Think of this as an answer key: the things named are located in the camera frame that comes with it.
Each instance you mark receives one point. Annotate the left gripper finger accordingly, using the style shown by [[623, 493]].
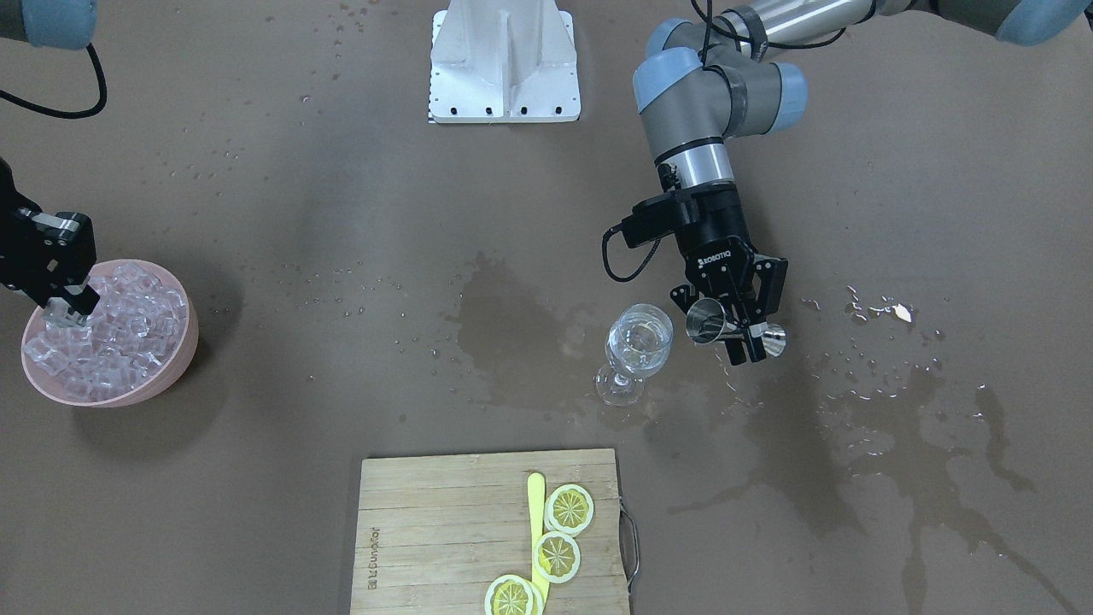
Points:
[[760, 293], [706, 317]]

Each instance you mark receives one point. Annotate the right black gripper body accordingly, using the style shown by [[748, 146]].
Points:
[[19, 248]]

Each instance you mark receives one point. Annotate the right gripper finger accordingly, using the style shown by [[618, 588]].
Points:
[[81, 299], [41, 297]]

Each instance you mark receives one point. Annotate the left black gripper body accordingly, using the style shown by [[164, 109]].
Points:
[[716, 229]]

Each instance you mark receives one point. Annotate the clear ice cube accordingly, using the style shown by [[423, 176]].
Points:
[[59, 313]]

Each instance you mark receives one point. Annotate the steel cocktail jigger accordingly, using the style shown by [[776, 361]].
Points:
[[772, 336]]

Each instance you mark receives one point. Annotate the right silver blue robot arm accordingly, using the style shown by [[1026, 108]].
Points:
[[68, 25]]

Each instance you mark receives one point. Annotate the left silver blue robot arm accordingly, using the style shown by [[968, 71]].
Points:
[[706, 82]]

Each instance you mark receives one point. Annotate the pink bowl of ice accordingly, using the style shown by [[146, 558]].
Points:
[[139, 340]]

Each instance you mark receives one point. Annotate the clear wine glass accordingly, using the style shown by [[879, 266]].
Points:
[[636, 347]]

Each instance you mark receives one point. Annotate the yellow plastic knife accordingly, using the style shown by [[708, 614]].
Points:
[[535, 500]]

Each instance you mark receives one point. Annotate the lemon slice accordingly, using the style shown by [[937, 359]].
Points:
[[556, 557], [569, 509], [512, 594]]

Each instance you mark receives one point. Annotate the bamboo cutting board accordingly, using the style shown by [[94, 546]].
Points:
[[434, 531]]

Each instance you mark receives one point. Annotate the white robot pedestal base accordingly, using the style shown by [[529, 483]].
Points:
[[503, 61]]

